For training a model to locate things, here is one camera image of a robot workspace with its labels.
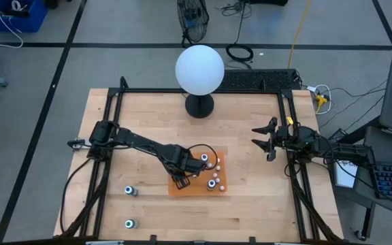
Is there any coiled black cable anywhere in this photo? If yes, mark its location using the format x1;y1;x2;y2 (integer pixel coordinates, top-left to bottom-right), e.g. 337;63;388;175
225;43;255;63

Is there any blue plastic storage bin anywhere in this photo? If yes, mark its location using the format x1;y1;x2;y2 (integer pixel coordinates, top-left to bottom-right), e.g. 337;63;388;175
0;0;49;33

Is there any white globe lamp black base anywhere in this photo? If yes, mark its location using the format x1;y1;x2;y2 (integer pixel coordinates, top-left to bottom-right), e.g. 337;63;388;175
175;44;225;119

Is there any yellow power plug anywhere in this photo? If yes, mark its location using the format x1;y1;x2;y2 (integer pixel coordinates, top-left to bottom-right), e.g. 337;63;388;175
315;95;329;114

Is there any black desk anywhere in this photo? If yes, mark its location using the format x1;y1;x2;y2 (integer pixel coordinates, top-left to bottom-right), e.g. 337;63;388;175
328;125;392;224

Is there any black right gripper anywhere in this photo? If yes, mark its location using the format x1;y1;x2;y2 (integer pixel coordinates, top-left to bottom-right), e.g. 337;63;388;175
251;117;291;161

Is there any white cable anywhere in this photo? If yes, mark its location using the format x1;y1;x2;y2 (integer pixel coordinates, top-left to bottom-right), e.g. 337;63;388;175
0;0;25;49

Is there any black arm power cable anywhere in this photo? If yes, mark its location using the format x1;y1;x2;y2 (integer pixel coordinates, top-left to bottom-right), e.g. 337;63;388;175
59;157;95;236

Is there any orange translucent plastic bin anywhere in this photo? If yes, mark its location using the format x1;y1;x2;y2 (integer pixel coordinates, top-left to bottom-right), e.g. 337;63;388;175
167;150;229;197

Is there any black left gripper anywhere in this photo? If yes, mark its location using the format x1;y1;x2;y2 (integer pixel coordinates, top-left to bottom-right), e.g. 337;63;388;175
167;154;206;191

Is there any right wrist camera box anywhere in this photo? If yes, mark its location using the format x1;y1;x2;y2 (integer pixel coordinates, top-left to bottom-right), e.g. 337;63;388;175
277;125;291;139

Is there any white paper sheet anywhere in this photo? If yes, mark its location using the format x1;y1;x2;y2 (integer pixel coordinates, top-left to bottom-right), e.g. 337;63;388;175
333;159;359;189

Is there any black left camera cable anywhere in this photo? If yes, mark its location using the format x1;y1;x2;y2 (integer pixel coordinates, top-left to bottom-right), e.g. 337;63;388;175
186;143;219;171

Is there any black aluminium table frame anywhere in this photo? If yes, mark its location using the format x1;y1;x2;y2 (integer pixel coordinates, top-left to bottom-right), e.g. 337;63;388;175
52;76;345;244

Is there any black floor fan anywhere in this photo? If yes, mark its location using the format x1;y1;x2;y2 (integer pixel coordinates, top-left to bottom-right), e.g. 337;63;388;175
176;0;210;44

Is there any black perforated metal case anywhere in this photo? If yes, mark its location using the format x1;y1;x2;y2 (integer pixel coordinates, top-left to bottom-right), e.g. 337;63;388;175
216;68;299;91

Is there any yellow hanging power cable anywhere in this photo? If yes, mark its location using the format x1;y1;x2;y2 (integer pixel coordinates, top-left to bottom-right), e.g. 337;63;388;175
287;0;312;69

